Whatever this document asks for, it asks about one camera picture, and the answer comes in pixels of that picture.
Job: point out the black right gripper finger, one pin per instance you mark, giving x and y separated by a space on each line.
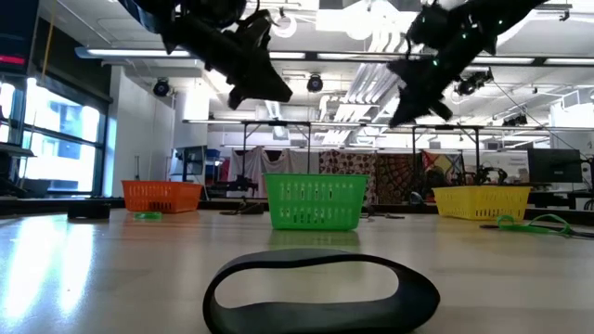
413 93
417 108

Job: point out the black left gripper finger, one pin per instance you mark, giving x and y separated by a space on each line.
260 93
274 82

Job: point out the green rubber band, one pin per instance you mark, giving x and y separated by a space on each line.
147 216
503 226

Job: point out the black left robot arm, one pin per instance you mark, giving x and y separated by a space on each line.
185 18

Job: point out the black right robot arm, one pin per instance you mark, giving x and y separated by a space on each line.
487 18

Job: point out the black ceiling spotlight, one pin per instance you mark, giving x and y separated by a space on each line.
161 87
473 82
314 83

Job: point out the colourful patterned cloth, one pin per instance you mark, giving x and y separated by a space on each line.
441 162

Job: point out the dark mandala cloth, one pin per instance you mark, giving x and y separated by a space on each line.
394 171

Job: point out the long ceiling tube lamp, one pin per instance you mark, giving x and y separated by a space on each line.
568 61
139 52
501 60

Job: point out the white hanging cloth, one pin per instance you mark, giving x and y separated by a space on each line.
274 162

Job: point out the brown patterned cloth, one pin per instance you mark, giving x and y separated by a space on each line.
348 162

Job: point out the black arch clamp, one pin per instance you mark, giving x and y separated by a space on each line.
416 198

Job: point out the black screen on stand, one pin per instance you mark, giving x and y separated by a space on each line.
190 160

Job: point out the yellow plastic basket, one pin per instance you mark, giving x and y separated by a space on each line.
482 189

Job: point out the green plastic basket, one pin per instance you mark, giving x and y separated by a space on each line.
315 181

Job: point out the orange plastic basket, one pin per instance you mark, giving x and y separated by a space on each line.
162 183

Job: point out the black flat monitor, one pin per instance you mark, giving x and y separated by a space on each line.
554 164

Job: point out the black monitor with red bar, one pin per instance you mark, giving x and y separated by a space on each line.
18 28

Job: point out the black metal rack frame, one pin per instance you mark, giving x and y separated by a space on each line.
445 126
278 123

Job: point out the white ceiling duct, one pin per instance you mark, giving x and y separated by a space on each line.
371 83

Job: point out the black aluminium table frame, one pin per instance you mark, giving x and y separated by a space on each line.
28 206

